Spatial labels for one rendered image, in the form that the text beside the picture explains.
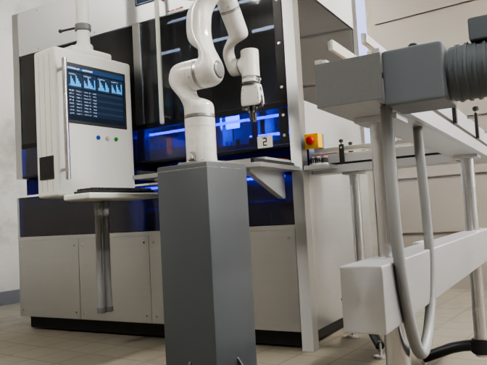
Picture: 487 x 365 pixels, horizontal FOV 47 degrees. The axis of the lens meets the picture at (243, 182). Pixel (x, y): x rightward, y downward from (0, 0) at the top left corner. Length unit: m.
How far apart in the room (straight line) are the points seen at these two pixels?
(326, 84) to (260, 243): 1.83
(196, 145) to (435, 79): 1.30
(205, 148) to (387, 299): 1.27
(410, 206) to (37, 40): 3.11
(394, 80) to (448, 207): 3.77
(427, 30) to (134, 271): 3.09
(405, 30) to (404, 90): 4.04
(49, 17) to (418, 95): 3.20
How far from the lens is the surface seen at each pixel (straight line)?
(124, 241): 3.34
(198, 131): 2.17
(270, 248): 2.79
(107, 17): 3.60
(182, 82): 2.25
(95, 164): 3.02
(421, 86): 1.03
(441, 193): 4.79
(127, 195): 2.84
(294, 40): 2.83
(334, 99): 1.06
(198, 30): 2.29
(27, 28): 4.11
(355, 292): 1.04
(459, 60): 1.04
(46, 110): 2.99
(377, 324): 1.04
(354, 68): 1.05
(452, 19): 4.96
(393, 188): 1.06
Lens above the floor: 0.65
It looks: 4 degrees up
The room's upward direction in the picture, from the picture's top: 3 degrees counter-clockwise
